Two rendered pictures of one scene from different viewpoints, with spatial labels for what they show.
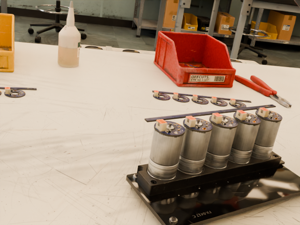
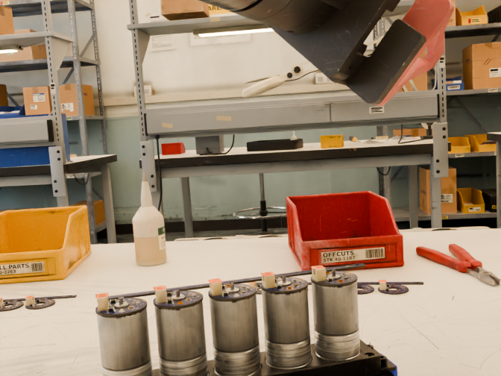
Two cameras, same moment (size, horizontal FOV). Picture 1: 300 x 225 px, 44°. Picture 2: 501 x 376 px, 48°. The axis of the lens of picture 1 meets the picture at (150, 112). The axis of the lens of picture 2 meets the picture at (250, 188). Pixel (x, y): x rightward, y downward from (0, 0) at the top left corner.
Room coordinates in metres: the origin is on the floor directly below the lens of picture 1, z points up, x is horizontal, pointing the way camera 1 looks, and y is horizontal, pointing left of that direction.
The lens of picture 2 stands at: (0.03, -0.17, 0.90)
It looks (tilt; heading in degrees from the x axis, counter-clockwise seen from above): 7 degrees down; 20
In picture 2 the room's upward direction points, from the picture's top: 4 degrees counter-clockwise
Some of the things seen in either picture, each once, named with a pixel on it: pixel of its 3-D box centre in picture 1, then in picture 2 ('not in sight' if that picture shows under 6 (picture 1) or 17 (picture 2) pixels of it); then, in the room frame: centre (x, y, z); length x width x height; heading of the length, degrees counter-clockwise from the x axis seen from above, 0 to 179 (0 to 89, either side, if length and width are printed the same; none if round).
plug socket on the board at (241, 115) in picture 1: (241, 114); (270, 280); (0.31, -0.08, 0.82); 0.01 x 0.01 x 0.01; 33
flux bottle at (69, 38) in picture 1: (69, 33); (147, 218); (0.57, 0.14, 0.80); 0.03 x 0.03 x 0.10
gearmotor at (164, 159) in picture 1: (164, 154); (125, 353); (0.27, -0.02, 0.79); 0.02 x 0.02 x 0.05
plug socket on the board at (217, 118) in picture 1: (217, 118); (217, 286); (0.29, -0.06, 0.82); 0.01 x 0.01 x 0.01; 33
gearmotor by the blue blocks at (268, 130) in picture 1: (262, 137); (335, 321); (0.33, -0.11, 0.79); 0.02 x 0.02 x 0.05
